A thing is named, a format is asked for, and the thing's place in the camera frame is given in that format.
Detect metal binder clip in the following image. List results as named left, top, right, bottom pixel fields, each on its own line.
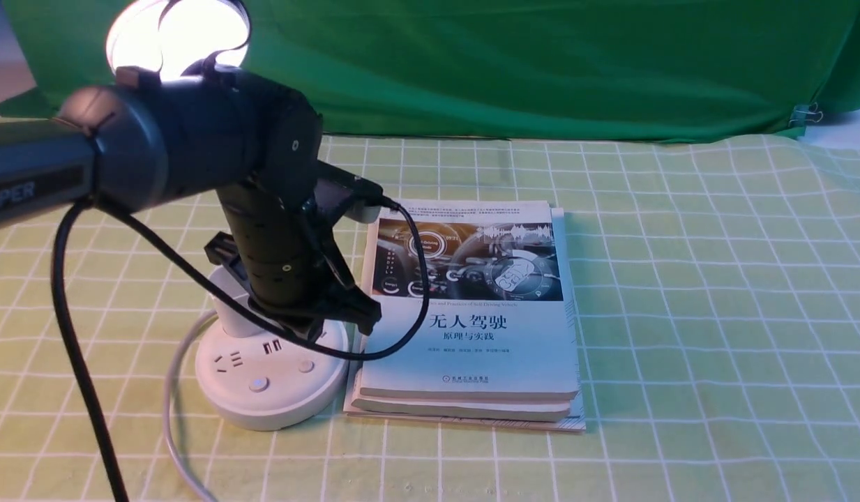
left=787, top=102, right=824, bottom=128

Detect green backdrop cloth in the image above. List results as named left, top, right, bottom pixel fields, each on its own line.
left=0, top=0, right=860, bottom=144

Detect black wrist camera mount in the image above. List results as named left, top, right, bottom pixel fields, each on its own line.
left=312, top=160, right=385, bottom=226

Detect top white textbook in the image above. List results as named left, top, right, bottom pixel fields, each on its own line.
left=359, top=200, right=580, bottom=401

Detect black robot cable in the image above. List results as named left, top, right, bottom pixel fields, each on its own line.
left=50, top=195, right=431, bottom=502

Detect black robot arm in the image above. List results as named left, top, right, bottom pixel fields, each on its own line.
left=0, top=66, right=383, bottom=341

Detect green checkered tablecloth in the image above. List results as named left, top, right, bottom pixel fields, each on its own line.
left=0, top=136, right=860, bottom=501

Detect bottom thin book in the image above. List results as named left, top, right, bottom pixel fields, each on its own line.
left=342, top=208, right=586, bottom=434

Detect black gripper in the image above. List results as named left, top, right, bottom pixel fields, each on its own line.
left=217, top=182, right=382, bottom=341

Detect white desk lamp with socket base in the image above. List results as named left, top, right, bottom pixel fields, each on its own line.
left=105, top=1, right=349, bottom=436

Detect white lamp power cable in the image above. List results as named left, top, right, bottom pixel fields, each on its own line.
left=163, top=311, right=220, bottom=502

